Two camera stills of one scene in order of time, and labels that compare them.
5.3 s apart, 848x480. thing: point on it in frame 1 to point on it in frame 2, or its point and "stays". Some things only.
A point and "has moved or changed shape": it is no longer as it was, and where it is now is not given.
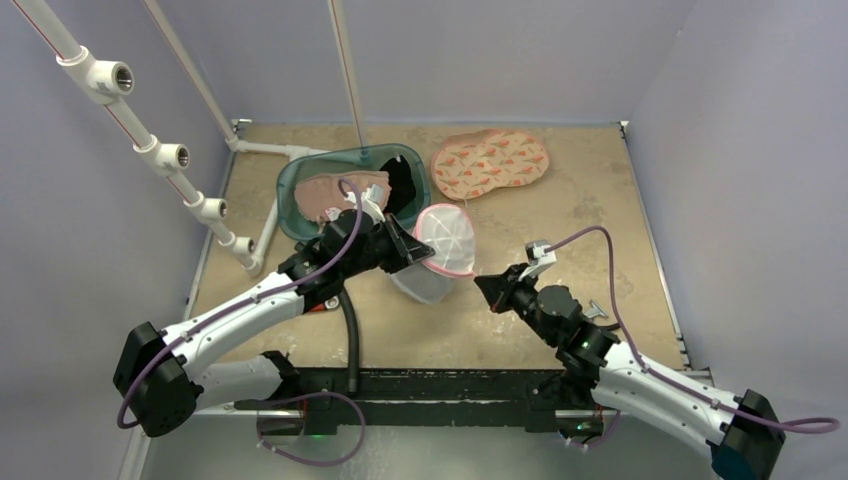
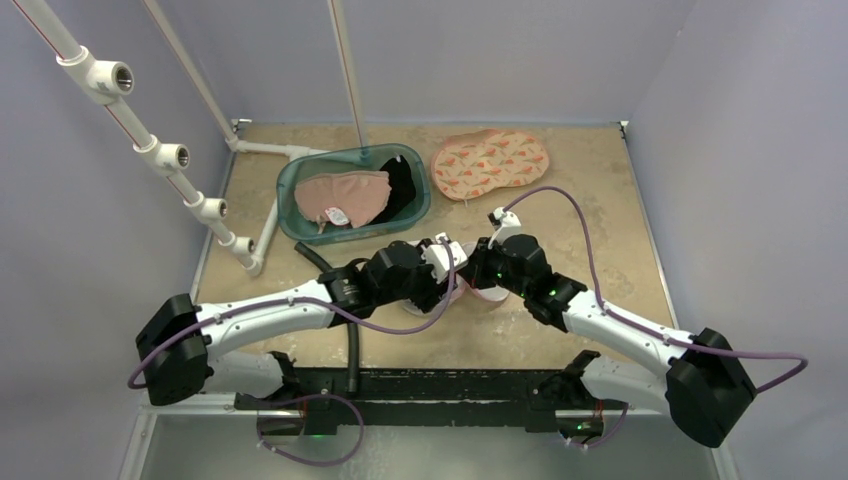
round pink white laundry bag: (448, 229) has moved or changed shape
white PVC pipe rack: (96, 79) stays
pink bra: (318, 193) stays
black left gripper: (404, 247) to (433, 291)
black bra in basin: (401, 182) stays
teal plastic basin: (356, 159) stays
